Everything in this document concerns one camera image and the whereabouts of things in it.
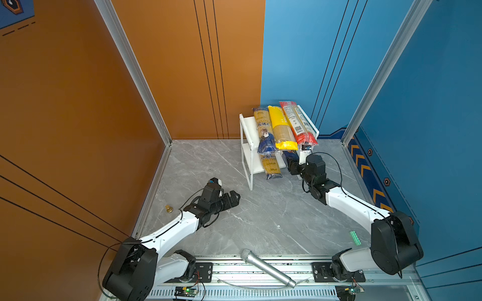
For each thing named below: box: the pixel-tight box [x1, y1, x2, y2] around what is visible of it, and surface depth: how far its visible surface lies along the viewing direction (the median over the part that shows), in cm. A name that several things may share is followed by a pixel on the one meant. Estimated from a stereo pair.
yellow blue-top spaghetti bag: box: [252, 107, 280, 169], surface depth 79 cm
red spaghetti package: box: [279, 100, 319, 146], surface depth 78 cm
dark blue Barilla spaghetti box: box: [281, 150, 300, 170], surface depth 90 cm
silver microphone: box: [241, 248, 296, 289], surface depth 75 cm
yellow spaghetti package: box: [267, 105, 299, 151], surface depth 77 cm
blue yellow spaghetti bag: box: [259, 153, 284, 180], surface depth 86 cm
